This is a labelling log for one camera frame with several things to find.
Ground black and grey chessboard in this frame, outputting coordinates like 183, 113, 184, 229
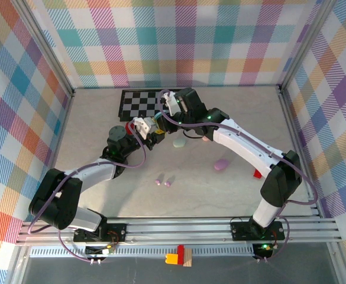
118, 88, 188, 122

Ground small controller board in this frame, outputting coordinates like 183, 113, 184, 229
85, 244, 116, 261
251, 242, 277, 261

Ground yellow toy brick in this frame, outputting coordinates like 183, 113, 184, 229
165, 253, 185, 265

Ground wooden toy block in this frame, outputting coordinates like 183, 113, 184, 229
183, 248, 193, 268

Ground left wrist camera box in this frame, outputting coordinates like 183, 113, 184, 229
132, 117, 152, 140

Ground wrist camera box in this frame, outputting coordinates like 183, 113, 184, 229
163, 90, 178, 117
132, 117, 152, 140

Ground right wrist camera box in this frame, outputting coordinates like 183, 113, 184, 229
163, 90, 178, 117

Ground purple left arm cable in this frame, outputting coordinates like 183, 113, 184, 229
27, 125, 148, 264

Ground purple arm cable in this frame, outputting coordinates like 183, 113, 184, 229
27, 125, 148, 264
159, 88, 318, 264

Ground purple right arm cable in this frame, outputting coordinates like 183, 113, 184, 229
159, 88, 318, 264

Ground aluminium table side rail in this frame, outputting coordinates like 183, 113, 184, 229
36, 88, 77, 222
277, 85, 324, 220

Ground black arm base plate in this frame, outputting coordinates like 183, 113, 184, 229
73, 223, 127, 243
229, 220, 286, 241

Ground aluminium front rail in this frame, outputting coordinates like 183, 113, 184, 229
15, 217, 344, 246

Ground grey slotted cable duct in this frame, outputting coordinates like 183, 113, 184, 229
29, 246, 258, 259

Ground aluminium frame post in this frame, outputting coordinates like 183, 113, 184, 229
12, 0, 76, 98
277, 0, 341, 95

